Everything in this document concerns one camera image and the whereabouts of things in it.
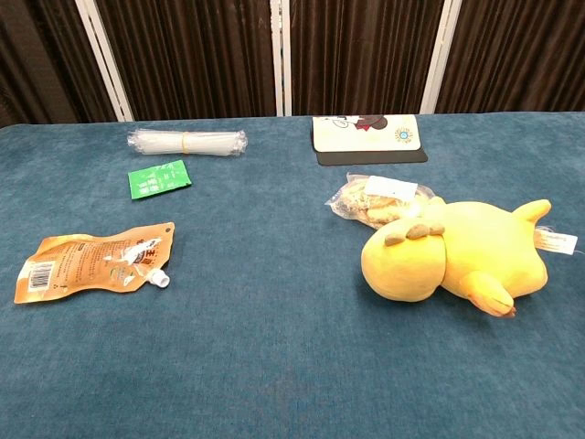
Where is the yellow plush duck toy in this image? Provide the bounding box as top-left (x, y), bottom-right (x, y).
top-left (359, 197), bottom-right (580, 319)

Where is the clear bag of snacks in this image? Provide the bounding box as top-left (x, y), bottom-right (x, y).
top-left (324, 172), bottom-right (447, 230)

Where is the cartoon print wallet case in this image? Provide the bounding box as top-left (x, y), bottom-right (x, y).
top-left (312, 114), bottom-right (430, 166)

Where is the bundle of clear plastic straws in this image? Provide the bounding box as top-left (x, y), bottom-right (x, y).
top-left (126, 129), bottom-right (249, 157)

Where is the green sachet packet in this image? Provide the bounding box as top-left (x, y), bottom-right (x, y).
top-left (127, 159), bottom-right (193, 200)

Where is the dark brown pleated curtain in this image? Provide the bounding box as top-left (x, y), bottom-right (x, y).
top-left (94, 0), bottom-right (278, 123)
top-left (434, 0), bottom-right (585, 114)
top-left (0, 0), bottom-right (121, 129)
top-left (290, 0), bottom-right (445, 116)

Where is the orange spout pouch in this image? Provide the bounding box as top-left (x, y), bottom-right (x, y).
top-left (13, 221), bottom-right (176, 305)

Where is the white partition frame post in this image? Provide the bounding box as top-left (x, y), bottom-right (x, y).
top-left (74, 0), bottom-right (134, 123)
top-left (419, 0), bottom-right (463, 115)
top-left (271, 0), bottom-right (293, 117)

